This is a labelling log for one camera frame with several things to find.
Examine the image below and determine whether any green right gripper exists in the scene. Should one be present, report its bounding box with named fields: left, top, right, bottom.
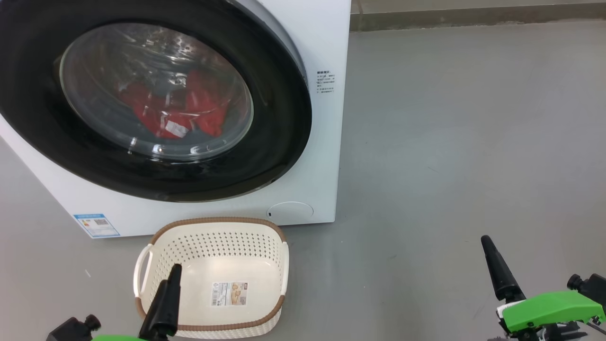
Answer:
left=481, top=235, right=606, bottom=341

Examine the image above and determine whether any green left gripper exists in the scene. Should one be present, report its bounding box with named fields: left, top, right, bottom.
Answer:
left=92, top=264, right=183, bottom=341

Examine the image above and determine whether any red and white garment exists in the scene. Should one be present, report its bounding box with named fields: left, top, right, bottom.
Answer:
left=116, top=70, right=230, bottom=139

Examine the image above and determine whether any printed product label sticker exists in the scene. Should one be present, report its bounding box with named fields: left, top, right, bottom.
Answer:
left=211, top=281, right=249, bottom=307

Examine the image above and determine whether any cream basket with brown rim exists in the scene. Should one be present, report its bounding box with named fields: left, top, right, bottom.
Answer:
left=134, top=217, right=289, bottom=339

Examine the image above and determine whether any white washing machine body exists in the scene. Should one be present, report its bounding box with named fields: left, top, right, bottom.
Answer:
left=0, top=0, right=352, bottom=239

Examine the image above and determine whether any blue energy label sticker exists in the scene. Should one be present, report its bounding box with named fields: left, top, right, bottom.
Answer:
left=73, top=213, right=120, bottom=238

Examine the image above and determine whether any round drain filter cover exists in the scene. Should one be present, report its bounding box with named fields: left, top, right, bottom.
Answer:
left=266, top=202, right=314, bottom=223

